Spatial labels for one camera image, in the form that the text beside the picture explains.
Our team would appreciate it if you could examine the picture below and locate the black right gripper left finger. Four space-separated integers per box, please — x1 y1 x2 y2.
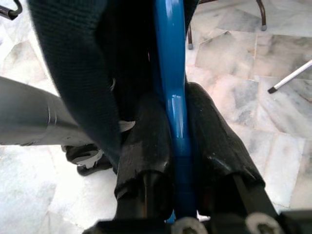
114 92 176 221

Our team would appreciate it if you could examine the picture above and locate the black fonemax print t-shirt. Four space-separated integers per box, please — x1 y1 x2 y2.
26 0 199 171

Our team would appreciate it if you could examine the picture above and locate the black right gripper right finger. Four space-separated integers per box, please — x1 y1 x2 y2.
185 82 281 217

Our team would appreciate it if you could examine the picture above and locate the blue plastic clothes hanger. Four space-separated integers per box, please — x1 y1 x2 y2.
152 0 204 224

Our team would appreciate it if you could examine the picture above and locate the silver metal clothes rack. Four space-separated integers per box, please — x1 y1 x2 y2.
267 59 312 95

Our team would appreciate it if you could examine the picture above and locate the dark metal table leg frame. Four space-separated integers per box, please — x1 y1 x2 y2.
0 0 268 51

